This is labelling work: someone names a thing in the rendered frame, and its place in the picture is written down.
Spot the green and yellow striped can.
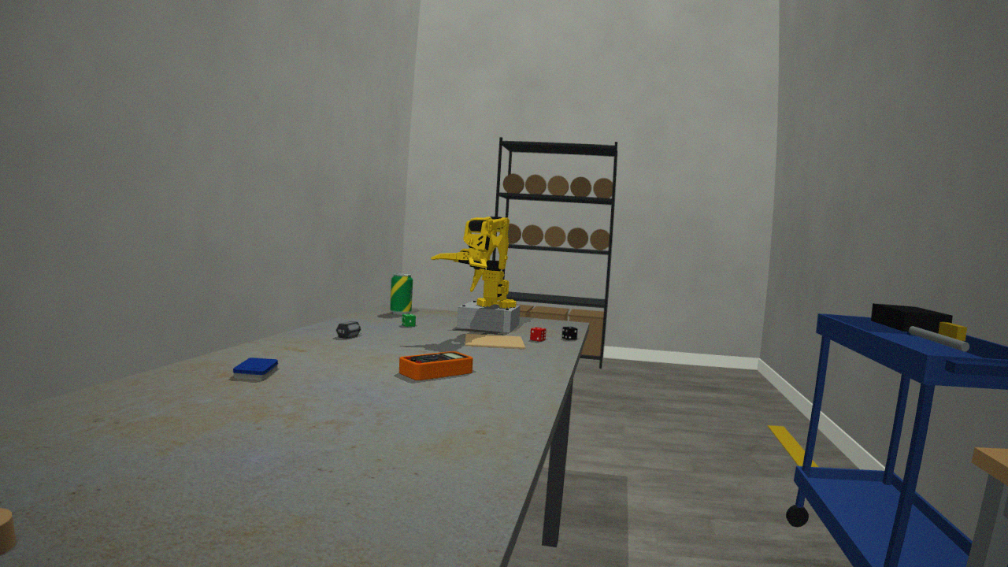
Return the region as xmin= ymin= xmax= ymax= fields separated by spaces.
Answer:
xmin=390 ymin=273 xmax=413 ymax=315

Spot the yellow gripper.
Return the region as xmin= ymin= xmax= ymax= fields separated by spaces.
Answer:
xmin=431 ymin=248 xmax=487 ymax=292

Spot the tan square mat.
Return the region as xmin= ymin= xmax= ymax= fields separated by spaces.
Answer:
xmin=465 ymin=334 xmax=525 ymax=349

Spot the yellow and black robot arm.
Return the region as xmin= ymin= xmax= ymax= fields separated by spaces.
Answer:
xmin=463 ymin=217 xmax=516 ymax=309

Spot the small blue and white box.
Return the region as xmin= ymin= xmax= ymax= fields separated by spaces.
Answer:
xmin=233 ymin=358 xmax=278 ymax=381

